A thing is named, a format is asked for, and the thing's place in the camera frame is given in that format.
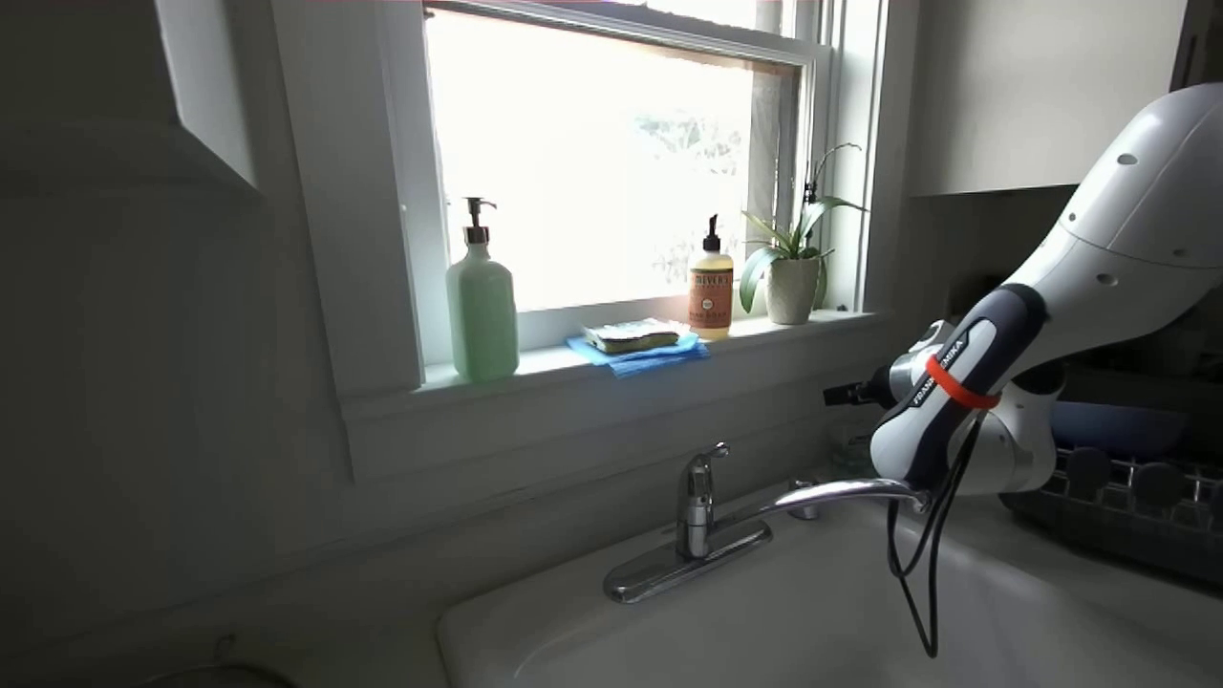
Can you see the white sink basin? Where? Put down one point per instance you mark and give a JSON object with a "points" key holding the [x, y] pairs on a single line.
{"points": [[767, 623]]}

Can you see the potted green plant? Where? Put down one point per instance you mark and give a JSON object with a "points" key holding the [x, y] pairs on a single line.
{"points": [[791, 287]]}

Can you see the grey dish rack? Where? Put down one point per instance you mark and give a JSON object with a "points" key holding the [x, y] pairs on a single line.
{"points": [[1133, 509]]}

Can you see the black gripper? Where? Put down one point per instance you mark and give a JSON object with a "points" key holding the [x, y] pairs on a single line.
{"points": [[858, 390]]}

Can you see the blue bowl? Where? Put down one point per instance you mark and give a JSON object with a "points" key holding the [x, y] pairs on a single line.
{"points": [[1127, 426]]}

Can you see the white window frame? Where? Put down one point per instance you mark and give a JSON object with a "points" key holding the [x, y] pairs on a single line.
{"points": [[368, 193]]}

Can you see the kitchen sponge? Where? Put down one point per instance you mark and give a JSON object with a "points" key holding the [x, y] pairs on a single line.
{"points": [[630, 337]]}

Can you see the chrome sink faucet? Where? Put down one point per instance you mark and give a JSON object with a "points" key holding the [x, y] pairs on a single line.
{"points": [[695, 519]]}

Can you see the green soap pump dispenser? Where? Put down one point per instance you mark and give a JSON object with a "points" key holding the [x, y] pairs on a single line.
{"points": [[481, 319]]}

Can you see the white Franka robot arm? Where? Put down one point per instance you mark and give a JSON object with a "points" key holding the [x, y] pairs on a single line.
{"points": [[1122, 255]]}

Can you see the blue sponge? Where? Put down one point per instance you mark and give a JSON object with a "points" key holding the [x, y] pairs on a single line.
{"points": [[635, 361]]}

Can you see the white wall cabinet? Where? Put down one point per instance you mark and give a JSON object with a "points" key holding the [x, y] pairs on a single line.
{"points": [[1006, 101], [211, 78]]}

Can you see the amber soap pump bottle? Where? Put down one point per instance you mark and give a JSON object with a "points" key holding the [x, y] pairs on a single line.
{"points": [[712, 297]]}

